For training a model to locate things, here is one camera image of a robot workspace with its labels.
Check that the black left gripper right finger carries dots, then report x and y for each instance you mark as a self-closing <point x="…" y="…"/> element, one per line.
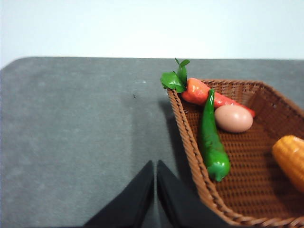
<point x="180" y="206"/>

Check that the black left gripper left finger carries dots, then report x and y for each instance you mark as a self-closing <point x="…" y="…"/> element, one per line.
<point x="133" y="204"/>

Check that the orange-yellow corn cob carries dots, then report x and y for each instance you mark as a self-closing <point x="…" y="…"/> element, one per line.
<point x="292" y="156"/>

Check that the brown woven wicker basket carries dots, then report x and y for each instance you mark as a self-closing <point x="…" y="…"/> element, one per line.
<point x="249" y="185"/>

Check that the green chili pepper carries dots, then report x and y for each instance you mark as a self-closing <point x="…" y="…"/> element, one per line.
<point x="211" y="147"/>

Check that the brown egg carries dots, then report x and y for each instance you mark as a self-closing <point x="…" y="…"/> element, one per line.
<point x="234" y="118"/>

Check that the orange carrot with green leaves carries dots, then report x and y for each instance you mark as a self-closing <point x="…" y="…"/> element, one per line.
<point x="194" y="91"/>

